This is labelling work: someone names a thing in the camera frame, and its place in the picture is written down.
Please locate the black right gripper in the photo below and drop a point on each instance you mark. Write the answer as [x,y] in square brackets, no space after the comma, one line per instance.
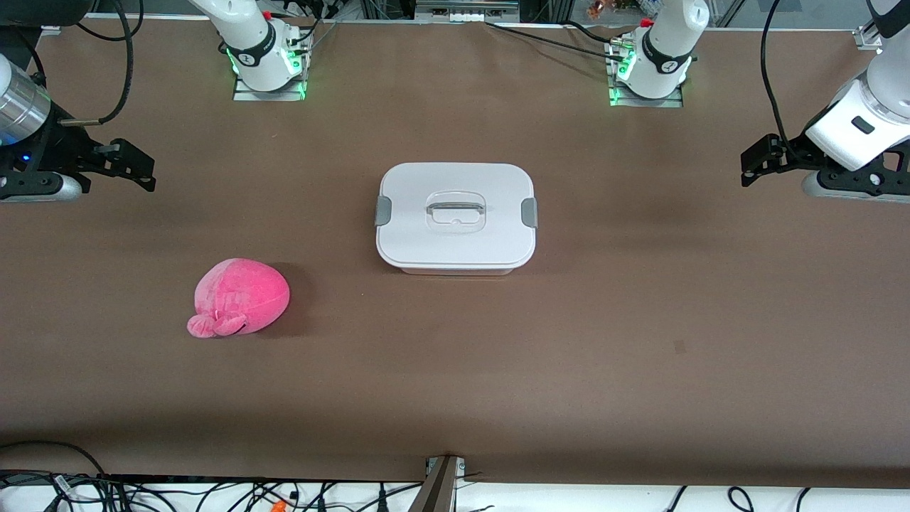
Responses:
[48,151]

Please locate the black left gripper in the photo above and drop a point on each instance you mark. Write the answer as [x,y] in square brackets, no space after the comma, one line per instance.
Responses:
[796,151]

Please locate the pink plush toy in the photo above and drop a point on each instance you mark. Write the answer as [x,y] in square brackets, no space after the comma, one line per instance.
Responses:
[245,291]

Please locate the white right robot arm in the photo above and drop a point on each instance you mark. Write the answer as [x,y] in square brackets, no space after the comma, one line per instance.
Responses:
[256,43]

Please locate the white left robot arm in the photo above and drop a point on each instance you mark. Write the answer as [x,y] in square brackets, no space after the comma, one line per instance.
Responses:
[668,43]

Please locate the white plastic box base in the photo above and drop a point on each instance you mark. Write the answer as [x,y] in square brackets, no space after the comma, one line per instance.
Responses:
[455,271]

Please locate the copper coloured fitting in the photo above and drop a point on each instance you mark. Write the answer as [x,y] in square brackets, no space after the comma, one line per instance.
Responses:
[601,7]

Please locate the grey metal power strip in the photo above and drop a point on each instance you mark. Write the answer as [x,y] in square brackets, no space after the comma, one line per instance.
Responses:
[466,8]

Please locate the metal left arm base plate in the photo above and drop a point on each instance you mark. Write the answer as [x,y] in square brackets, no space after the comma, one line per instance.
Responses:
[672,102]

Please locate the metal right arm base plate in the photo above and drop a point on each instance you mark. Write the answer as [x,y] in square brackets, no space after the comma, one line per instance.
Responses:
[249,92]

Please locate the aluminium frame profile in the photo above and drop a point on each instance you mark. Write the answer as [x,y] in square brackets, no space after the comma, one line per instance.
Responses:
[869,39]

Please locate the small aluminium corner bracket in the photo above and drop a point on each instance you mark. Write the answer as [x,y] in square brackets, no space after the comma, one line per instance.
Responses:
[51,30]

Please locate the metal table edge bracket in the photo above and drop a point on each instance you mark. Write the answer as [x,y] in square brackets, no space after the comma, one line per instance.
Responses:
[437,491]

